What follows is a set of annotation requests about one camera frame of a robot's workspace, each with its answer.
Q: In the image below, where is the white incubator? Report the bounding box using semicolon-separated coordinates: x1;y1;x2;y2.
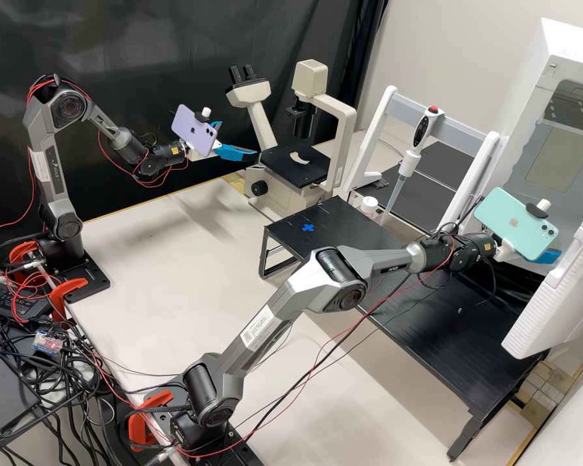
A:
494;17;583;278

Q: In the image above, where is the red clamp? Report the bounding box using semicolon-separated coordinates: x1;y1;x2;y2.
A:
7;240;42;272
51;276;89;322
126;388;176;453

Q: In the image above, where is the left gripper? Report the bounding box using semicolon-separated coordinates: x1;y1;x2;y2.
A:
207;120;259;164

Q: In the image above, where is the left wrist camera phone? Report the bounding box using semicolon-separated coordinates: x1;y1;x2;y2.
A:
170;104;224;159

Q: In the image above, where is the wrist camera phone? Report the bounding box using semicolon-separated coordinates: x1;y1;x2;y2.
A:
474;186;560;261
170;104;224;159

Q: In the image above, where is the black flat box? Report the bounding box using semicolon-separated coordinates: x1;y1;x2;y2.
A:
0;357;42;433

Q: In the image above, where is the pipette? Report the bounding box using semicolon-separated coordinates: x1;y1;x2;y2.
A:
381;104;446;227

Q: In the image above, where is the incubator door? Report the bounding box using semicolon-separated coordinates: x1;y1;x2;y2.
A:
501;193;583;360

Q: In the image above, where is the black power adapter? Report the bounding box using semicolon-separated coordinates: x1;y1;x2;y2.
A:
0;279;52;321

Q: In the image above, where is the small circuit board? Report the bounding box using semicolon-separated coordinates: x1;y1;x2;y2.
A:
32;329;65;353

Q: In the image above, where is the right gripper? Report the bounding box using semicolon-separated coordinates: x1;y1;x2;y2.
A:
494;239;562;266

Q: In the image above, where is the white pipette stand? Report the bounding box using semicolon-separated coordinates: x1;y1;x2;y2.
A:
342;85;502;235

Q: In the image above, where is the cream microscope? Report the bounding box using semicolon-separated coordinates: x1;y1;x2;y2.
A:
225;59;358;212

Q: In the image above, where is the right wrist camera phone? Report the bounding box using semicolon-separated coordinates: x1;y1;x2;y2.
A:
474;186;560;261

